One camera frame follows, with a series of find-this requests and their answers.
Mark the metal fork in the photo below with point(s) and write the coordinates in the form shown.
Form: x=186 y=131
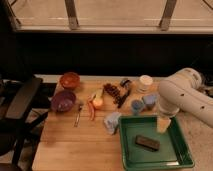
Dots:
x=80 y=107

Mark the black chair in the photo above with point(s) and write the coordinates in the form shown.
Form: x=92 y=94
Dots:
x=14 y=128

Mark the orange bowl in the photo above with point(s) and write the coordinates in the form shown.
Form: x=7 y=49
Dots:
x=70 y=80

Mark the blue cup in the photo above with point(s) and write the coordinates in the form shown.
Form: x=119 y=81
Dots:
x=137 y=106

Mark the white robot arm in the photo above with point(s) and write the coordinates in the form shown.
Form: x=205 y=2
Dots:
x=180 y=92

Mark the yellow banana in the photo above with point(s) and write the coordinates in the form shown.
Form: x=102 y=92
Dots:
x=97 y=94

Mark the white lidded cup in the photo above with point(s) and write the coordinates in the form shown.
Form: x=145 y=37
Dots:
x=145 y=81

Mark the green plastic tray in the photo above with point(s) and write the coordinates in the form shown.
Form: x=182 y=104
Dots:
x=144 y=149

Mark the small dark metal can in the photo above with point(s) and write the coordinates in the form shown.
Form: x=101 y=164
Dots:
x=125 y=82

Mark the purple bowl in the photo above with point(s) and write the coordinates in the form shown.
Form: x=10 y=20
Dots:
x=63 y=101

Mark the light blue sponge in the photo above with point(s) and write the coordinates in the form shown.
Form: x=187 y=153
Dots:
x=149 y=100

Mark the orange carrot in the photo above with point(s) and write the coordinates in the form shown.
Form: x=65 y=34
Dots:
x=91 y=110

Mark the red yellow apple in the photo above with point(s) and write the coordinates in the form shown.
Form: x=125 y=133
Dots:
x=97 y=103

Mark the dark grape bunch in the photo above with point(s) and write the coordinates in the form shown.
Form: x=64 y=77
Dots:
x=113 y=91

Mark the light blue crumpled cloth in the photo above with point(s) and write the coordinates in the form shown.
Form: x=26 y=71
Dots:
x=111 y=122

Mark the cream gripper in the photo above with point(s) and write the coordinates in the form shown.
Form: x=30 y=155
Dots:
x=162 y=124

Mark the dark rectangular sponge block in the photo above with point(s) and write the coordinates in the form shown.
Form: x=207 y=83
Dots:
x=147 y=143

